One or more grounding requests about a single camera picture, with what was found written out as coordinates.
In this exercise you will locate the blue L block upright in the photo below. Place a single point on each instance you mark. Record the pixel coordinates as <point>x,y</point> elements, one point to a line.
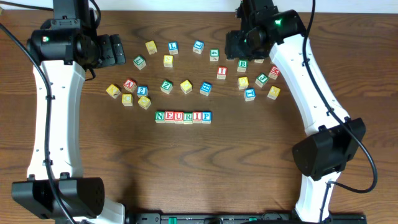
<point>173,48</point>

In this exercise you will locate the red M letter block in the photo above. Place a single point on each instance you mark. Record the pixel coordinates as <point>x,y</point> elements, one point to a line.
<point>274,73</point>

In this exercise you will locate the green L letter block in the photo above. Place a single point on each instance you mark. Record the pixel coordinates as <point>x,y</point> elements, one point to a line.
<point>139,62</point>

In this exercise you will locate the blue 2 number block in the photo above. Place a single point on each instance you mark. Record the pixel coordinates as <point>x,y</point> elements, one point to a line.
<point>142,91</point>

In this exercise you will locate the yellow block top left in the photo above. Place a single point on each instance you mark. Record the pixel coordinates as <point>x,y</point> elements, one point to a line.
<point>151,47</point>

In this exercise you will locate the red U letter block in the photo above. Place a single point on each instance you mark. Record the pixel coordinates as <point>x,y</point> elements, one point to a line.
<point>178,117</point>

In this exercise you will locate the blue L block tilted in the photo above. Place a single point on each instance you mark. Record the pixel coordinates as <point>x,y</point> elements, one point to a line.
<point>198,47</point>

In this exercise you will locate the green 4 number block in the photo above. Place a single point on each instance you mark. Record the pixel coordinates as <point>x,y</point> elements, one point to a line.
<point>214,55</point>

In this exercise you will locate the yellow C letter block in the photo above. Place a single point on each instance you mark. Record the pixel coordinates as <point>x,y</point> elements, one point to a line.
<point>127,99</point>

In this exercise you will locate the green B letter block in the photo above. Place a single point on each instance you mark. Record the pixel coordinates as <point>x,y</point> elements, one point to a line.
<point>242,65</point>

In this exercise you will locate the yellow block far left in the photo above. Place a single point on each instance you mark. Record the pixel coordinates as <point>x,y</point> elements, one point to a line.
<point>113,91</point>

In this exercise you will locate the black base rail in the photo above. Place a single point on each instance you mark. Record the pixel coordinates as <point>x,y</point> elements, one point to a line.
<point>228,218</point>

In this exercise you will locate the blue P letter block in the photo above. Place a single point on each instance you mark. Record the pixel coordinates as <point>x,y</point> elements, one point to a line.
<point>206,117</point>

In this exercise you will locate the red A letter block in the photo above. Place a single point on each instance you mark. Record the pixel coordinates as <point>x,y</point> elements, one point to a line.
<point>130,85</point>

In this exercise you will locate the red i block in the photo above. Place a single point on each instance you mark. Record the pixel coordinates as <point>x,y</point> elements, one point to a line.
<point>197,117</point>
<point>221,73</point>

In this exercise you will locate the green R letter block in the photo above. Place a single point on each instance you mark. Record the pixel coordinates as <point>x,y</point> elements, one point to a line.
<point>187,118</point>

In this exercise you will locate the yellow block beside P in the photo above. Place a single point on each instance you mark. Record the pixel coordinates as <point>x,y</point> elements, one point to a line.
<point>243,83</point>

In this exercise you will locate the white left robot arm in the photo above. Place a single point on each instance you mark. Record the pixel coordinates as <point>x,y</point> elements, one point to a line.
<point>62,51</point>

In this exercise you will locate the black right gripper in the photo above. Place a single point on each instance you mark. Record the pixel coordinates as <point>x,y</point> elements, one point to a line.
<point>234,45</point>

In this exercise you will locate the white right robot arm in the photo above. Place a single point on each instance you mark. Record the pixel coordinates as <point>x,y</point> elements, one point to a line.
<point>332,136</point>

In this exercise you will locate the yellow O letter block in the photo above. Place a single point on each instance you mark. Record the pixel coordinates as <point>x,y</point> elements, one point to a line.
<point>144,102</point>

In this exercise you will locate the yellow S letter block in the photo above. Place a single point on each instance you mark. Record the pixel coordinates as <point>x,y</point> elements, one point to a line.
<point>168,61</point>

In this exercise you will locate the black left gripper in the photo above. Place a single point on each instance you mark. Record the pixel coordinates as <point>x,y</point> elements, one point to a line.
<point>117,49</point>

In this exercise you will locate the green J letter block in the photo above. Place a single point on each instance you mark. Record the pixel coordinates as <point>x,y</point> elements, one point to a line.
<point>261,80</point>

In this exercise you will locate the yellow block beside Z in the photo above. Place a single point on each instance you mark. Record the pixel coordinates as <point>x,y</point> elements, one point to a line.
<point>186,86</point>

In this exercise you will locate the blue H letter block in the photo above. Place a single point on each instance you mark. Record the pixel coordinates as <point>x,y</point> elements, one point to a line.
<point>205,88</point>

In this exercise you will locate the blue T letter block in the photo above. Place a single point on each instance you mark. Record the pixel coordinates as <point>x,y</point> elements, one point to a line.
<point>249,94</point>

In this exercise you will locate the red E letter block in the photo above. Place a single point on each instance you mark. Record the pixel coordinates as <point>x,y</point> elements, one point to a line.
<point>169,117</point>

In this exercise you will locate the yellow K letter block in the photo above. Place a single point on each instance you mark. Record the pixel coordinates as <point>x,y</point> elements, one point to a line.
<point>273,92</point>

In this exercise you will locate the blue 5 number block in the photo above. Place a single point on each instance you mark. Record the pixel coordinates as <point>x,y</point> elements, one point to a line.
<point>259,61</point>

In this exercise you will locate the green N letter block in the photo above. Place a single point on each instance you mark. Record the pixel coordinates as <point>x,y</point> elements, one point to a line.
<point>160,117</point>

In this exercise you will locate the green Z letter block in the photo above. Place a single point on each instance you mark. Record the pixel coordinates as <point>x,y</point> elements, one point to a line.
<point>166,86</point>

